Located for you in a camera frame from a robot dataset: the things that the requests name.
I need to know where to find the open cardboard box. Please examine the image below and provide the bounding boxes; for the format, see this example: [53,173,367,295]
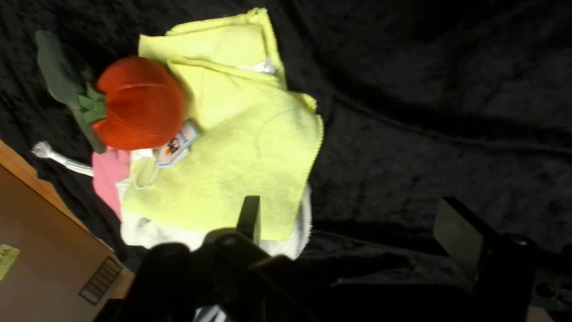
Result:
[0,139,137,322]

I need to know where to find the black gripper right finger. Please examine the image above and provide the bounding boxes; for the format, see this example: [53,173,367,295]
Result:
[433,196,572,322]

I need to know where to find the white cloth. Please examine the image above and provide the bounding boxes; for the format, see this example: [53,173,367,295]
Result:
[119,184,315,261]

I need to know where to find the red plush radish toy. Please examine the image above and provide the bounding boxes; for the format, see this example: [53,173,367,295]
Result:
[35,28,203,171]

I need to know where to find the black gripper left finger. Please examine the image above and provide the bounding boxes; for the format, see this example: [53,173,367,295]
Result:
[115,194,337,322]

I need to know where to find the bright yellow cloth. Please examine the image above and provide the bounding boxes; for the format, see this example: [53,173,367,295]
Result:
[121,5,326,243]

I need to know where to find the black velvet tablecloth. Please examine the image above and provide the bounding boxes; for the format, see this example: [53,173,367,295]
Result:
[0,0,572,322]

